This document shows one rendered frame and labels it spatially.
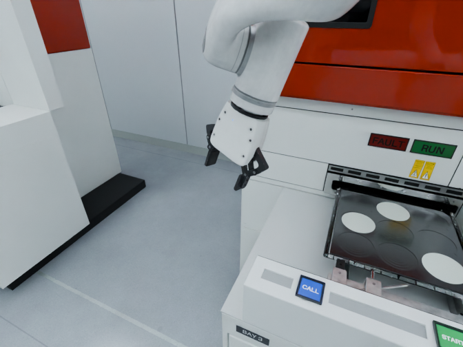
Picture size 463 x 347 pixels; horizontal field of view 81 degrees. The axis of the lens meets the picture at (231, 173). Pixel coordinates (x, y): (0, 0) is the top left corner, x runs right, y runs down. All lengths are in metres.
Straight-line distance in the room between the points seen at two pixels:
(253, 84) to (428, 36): 0.59
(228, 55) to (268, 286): 0.48
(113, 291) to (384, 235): 1.56
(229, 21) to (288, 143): 0.77
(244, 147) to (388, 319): 0.45
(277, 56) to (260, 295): 0.49
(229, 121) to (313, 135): 0.60
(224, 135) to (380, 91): 0.58
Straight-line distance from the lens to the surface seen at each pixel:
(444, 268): 0.95
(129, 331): 1.78
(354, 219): 0.98
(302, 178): 1.17
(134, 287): 1.94
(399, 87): 0.97
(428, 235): 1.03
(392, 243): 0.95
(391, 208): 1.09
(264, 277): 0.68
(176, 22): 3.00
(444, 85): 0.98
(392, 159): 1.10
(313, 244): 0.97
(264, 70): 0.47
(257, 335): 0.80
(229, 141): 0.53
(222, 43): 0.43
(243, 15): 0.39
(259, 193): 1.27
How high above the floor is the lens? 1.49
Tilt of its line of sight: 31 degrees down
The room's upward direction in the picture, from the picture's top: straight up
